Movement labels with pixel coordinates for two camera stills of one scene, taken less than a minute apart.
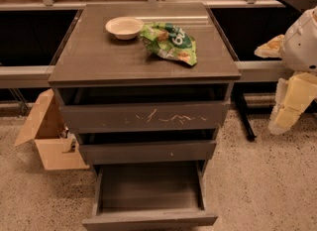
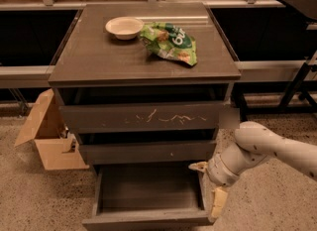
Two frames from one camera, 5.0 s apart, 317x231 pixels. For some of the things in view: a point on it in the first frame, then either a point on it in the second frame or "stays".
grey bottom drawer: (149, 195) stays
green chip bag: (169, 42) stays
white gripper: (302, 48) -> (215, 173)
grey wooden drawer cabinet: (145, 87) stays
